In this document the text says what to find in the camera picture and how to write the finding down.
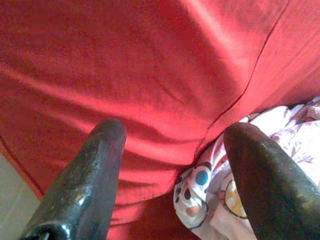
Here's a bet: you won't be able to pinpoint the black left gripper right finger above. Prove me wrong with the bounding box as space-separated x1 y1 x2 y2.
223 122 320 240

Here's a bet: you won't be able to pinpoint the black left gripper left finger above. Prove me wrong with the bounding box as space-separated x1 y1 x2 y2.
19 118 128 240

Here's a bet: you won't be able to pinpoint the pink cartoon print blanket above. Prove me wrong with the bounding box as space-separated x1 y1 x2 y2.
173 96 320 240

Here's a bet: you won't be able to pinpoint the large red fabric cushion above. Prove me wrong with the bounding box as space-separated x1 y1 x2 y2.
0 0 320 240

